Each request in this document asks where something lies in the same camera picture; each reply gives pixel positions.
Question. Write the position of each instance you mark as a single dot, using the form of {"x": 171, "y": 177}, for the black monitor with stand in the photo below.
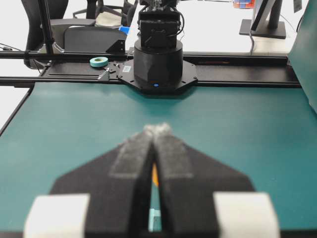
{"x": 266, "y": 21}

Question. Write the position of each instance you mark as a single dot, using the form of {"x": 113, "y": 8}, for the black aluminium frame rail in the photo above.
{"x": 231, "y": 71}

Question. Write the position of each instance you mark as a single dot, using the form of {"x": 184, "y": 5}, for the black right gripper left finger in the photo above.
{"x": 108, "y": 197}

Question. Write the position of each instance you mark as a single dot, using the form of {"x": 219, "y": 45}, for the orange block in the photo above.
{"x": 155, "y": 175}

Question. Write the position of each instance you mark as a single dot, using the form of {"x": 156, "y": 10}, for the teal tape roll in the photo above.
{"x": 99, "y": 62}

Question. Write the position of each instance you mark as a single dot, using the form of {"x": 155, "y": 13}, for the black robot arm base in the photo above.
{"x": 158, "y": 66}

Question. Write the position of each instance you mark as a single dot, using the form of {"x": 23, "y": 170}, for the black office chair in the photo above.
{"x": 71, "y": 35}

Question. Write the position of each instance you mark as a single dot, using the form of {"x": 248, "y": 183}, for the black vertical frame post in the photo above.
{"x": 46, "y": 25}

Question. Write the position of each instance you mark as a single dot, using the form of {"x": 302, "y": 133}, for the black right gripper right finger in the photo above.
{"x": 200, "y": 197}

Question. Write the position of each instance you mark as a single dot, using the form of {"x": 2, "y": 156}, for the light blue plastic piece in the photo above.
{"x": 154, "y": 224}

